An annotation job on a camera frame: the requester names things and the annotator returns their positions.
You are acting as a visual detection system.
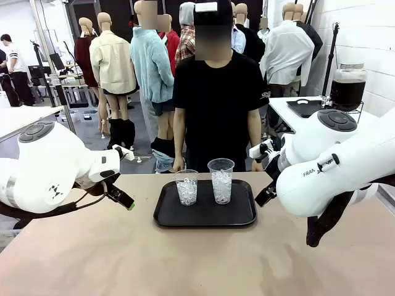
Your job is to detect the person's left forearm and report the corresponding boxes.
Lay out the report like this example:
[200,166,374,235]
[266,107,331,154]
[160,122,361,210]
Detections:
[247,131,262,149]

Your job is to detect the mannequin in cream jacket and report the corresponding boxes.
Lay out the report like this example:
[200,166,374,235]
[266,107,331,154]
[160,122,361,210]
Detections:
[89,12,139,123]

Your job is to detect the short clear plastic cup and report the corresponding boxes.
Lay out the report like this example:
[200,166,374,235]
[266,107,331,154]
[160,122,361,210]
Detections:
[173,169,200,207]

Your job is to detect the black tripod stand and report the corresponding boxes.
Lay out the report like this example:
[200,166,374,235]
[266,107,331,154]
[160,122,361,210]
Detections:
[322,22,341,97]

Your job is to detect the white side table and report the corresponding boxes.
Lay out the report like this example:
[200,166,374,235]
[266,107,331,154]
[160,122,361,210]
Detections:
[268,96,381,136]

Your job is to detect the person's right forearm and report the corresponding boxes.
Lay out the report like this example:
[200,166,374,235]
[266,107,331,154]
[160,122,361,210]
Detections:
[173,132,186,160]

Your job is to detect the small black serving tray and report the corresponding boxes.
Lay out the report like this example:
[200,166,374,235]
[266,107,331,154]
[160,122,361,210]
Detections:
[286,98,325,119]

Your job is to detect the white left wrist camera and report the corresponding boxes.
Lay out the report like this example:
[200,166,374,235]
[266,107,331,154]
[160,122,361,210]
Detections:
[112,144,136,161]

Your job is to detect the black wire dispenser stand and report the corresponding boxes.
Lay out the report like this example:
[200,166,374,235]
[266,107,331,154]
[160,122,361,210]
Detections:
[354,101,365,124]

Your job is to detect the white work table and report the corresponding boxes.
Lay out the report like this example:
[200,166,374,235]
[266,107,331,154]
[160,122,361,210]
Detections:
[0,105,67,142]

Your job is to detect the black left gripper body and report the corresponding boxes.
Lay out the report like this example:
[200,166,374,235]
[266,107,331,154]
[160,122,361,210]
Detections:
[73,178,109,197]

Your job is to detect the lowered black and denim trousers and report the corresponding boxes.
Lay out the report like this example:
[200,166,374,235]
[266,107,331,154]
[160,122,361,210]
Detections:
[150,137,177,173]

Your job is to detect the person in dark clothes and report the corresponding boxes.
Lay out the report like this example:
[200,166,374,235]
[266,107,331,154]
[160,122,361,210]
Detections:
[0,49,9,76]

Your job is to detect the glass drink dispenser jar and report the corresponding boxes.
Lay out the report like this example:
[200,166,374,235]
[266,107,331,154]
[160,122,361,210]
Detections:
[330,63,368,112]

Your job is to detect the right arm black cable sleeve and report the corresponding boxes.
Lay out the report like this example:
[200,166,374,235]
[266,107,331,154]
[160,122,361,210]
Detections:
[306,183,379,247]

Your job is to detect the mannequin in light blue fleece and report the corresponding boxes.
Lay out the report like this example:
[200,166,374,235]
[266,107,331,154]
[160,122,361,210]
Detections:
[129,0,186,173]

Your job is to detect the black boom stand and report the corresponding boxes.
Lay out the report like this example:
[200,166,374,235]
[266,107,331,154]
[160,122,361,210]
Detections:
[307,0,319,22]

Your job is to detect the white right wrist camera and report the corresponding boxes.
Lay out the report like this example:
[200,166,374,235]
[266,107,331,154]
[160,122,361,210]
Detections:
[249,138,275,163]

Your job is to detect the man in white t-shirt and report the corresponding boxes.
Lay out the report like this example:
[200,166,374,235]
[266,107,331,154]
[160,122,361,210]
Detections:
[0,33,35,107]

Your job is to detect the black camera tripod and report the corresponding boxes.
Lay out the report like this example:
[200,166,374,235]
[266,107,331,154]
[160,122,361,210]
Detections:
[30,39,67,105]

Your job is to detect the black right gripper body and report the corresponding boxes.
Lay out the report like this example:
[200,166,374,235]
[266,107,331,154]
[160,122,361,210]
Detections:
[264,150,281,187]

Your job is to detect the tall clear plastic cup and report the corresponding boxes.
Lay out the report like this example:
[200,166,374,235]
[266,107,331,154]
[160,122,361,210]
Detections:
[207,158,236,205]

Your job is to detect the black tilted monitor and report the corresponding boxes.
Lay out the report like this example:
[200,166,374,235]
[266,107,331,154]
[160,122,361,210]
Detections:
[49,52,65,71]

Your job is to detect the black desktop monitor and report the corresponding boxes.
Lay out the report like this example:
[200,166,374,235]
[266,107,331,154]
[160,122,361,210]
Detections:
[27,65,52,78]

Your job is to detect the mannequin in red jacket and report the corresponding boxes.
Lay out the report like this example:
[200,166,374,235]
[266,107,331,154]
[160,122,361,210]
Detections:
[157,14,180,78]

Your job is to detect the mannequin in dark red top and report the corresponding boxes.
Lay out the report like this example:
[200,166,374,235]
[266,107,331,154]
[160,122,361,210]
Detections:
[73,17,110,138]

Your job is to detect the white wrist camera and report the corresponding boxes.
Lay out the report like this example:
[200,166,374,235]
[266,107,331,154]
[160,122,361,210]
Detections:
[112,144,136,161]
[249,138,275,163]

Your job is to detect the cluttered background desk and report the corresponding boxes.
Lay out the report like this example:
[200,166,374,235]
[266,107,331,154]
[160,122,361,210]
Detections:
[51,73,96,109]

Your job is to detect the mannequin in white shirt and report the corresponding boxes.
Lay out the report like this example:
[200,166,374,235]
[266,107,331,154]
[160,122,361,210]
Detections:
[260,2,315,99]

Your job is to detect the mannequin in blue shirt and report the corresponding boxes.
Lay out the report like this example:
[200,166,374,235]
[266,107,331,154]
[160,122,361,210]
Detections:
[231,24,247,55]

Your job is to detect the mannequin in plaid shirt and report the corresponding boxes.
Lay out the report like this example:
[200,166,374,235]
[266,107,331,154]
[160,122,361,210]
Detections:
[175,2,197,67]

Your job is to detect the person in black t-shirt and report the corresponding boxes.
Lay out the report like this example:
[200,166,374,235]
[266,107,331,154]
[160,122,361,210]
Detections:
[172,0,271,173]

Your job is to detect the large black serving tray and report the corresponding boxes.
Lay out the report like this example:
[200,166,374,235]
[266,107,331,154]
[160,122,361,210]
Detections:
[153,179,258,229]

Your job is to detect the mannequin in black jacket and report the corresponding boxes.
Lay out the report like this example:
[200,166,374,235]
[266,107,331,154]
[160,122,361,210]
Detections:
[233,2,266,65]

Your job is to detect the silver metal post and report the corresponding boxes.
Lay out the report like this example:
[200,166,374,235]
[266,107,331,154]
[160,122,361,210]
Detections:
[30,0,77,135]

